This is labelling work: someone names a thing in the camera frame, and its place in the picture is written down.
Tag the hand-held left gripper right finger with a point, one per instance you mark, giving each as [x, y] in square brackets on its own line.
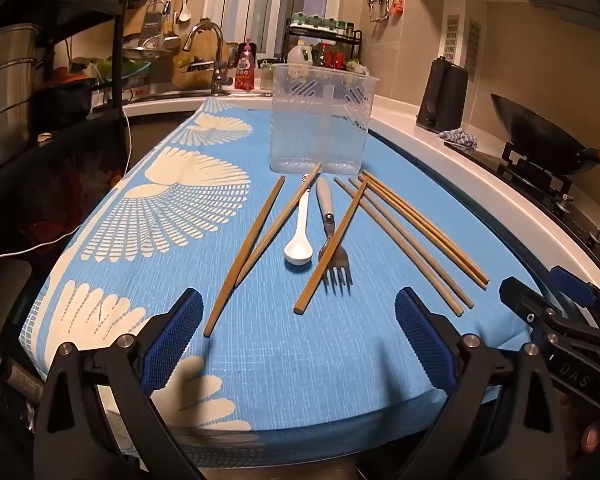
[425, 340]

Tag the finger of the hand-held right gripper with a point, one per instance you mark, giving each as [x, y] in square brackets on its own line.
[572, 285]
[522, 300]

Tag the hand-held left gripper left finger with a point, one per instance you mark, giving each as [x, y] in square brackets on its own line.
[172, 340]

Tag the wooden chopstick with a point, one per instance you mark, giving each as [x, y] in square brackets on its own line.
[421, 231]
[280, 222]
[332, 247]
[245, 255]
[411, 241]
[426, 226]
[410, 260]

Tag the white ceramic spoon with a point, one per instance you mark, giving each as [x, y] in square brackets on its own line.
[298, 252]

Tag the clear plastic container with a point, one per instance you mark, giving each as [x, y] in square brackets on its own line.
[320, 120]

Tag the person's right hand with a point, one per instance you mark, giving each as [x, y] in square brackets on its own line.
[592, 437]

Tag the blue patterned cloth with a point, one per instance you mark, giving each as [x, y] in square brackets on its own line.
[260, 360]

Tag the black cooktop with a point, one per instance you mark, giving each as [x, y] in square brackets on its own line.
[555, 190]

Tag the black wok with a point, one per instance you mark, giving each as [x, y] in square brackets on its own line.
[540, 135]

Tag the blue checked dishcloth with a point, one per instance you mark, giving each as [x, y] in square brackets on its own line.
[459, 139]

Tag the black electric kettle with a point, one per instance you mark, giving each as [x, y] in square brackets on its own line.
[442, 95]

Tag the steel sink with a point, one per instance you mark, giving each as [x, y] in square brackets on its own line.
[170, 91]

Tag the black pot orange lid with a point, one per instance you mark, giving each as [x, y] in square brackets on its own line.
[62, 97]

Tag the round wooden cutting board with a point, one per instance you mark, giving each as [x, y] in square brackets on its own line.
[195, 72]

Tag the green colander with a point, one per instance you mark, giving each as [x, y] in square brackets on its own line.
[125, 69]

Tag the small glass jar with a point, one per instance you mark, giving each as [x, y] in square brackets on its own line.
[267, 77]

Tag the red dish soap pouch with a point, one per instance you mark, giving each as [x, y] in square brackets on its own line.
[246, 67]

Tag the steel kitchen faucet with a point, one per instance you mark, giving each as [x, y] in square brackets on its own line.
[215, 55]

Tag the steel bowl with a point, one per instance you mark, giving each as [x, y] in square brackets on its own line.
[152, 47]

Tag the red sauce bottle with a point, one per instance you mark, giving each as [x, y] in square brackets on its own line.
[339, 58]

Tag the large steel pot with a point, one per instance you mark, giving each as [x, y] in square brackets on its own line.
[7, 90]

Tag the dark sauce bottle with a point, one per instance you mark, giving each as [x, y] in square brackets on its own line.
[325, 55]

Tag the white jug yellow label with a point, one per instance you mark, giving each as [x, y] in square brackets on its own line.
[300, 55]

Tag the black spice rack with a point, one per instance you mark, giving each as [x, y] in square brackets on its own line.
[325, 40]

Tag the metal grater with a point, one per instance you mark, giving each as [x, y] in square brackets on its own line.
[152, 22]

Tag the black metal shelf rack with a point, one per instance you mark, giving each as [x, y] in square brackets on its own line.
[120, 25]

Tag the white hanging ladle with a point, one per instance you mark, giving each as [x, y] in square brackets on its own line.
[184, 10]

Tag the row of spice jars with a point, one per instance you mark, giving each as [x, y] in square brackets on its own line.
[320, 21]

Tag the white framed window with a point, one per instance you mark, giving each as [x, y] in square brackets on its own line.
[280, 5]

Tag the wide wall vent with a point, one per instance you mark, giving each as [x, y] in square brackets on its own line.
[473, 49]

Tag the narrow wall vent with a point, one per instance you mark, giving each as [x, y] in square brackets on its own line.
[451, 37]

